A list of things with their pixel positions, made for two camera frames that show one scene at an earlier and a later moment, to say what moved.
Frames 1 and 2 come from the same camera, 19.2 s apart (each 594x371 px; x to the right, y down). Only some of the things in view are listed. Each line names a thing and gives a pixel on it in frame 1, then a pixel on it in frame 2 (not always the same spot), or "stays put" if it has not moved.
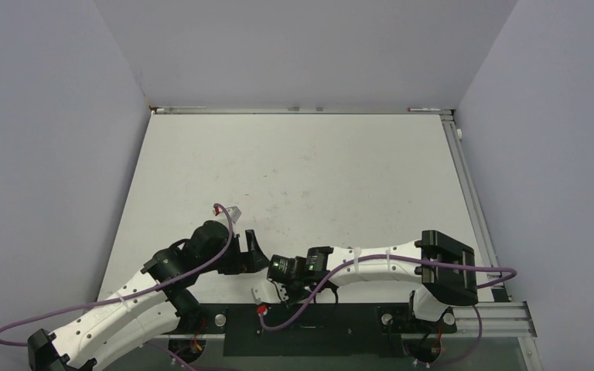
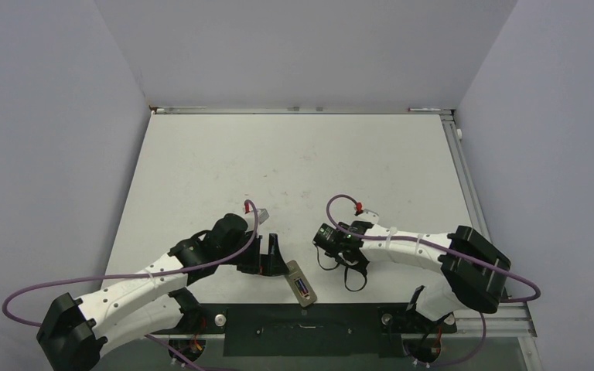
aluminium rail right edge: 502,317 stays put
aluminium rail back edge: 242,110 stays put
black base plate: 274,330 stays put
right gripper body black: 295,291 -> 357,264
